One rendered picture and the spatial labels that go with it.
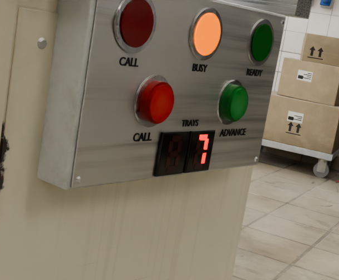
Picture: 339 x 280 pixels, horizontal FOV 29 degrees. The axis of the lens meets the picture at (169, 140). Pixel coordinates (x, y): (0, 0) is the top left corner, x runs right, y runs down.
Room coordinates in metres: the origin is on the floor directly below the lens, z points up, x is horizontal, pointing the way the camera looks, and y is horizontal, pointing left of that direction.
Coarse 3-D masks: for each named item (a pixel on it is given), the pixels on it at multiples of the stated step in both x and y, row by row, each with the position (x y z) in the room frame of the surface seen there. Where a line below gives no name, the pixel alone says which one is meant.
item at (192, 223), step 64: (0, 0) 0.38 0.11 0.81; (0, 64) 0.39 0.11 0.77; (0, 128) 0.39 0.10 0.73; (0, 192) 0.39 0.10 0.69; (64, 192) 0.44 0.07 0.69; (128, 192) 0.49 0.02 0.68; (192, 192) 0.56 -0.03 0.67; (0, 256) 0.40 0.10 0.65; (64, 256) 0.45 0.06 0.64; (128, 256) 0.50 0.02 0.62; (192, 256) 0.58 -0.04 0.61
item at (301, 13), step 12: (228, 0) 0.64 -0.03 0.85; (240, 0) 0.63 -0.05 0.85; (252, 0) 0.63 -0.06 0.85; (264, 0) 0.62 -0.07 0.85; (276, 0) 0.61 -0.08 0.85; (288, 0) 0.60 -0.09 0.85; (300, 0) 0.60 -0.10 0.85; (276, 12) 0.61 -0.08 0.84; (288, 12) 0.60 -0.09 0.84; (300, 12) 0.61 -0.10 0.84
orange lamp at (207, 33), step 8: (208, 16) 0.49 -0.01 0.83; (216, 16) 0.50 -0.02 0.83; (200, 24) 0.48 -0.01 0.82; (208, 24) 0.49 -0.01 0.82; (216, 24) 0.50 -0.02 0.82; (200, 32) 0.48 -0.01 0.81; (208, 32) 0.49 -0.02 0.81; (216, 32) 0.50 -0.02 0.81; (200, 40) 0.49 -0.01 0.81; (208, 40) 0.49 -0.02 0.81; (216, 40) 0.50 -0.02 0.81; (200, 48) 0.49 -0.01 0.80; (208, 48) 0.49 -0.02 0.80
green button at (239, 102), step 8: (232, 88) 0.52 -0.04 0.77; (240, 88) 0.53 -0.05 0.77; (224, 96) 0.52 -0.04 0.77; (232, 96) 0.52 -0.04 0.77; (240, 96) 0.53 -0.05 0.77; (224, 104) 0.52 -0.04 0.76; (232, 104) 0.52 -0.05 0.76; (240, 104) 0.53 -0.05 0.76; (224, 112) 0.52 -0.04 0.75; (232, 112) 0.52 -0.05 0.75; (240, 112) 0.53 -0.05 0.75; (232, 120) 0.53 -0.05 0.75
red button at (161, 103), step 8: (152, 88) 0.44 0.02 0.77; (160, 88) 0.44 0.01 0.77; (168, 88) 0.45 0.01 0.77; (144, 96) 0.44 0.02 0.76; (152, 96) 0.44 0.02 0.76; (160, 96) 0.45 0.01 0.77; (168, 96) 0.45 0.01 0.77; (144, 104) 0.44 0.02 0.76; (152, 104) 0.44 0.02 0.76; (160, 104) 0.45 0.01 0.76; (168, 104) 0.45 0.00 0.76; (144, 112) 0.44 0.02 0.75; (152, 112) 0.44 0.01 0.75; (160, 112) 0.45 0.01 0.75; (168, 112) 0.45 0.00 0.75; (152, 120) 0.44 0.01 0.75; (160, 120) 0.45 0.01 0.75
